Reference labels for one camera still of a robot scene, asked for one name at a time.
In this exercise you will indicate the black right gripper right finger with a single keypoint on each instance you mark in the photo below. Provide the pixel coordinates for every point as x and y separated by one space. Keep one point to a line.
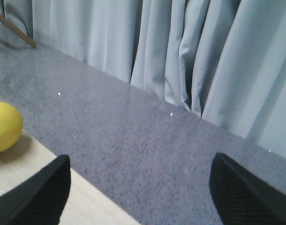
241 198

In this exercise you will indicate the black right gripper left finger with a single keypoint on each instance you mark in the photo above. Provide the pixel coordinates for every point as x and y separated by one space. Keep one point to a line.
39 200

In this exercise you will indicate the wooden cutting board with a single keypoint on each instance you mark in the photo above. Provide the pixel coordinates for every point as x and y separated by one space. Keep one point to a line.
86 205

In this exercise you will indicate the yellow lemon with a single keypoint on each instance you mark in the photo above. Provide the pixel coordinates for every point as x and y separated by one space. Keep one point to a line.
11 125

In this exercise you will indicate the grey curtain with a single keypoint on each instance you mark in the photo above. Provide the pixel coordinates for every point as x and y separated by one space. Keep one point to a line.
222 60

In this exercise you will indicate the wooden stick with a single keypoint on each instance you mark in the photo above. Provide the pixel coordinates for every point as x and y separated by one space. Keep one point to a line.
17 31

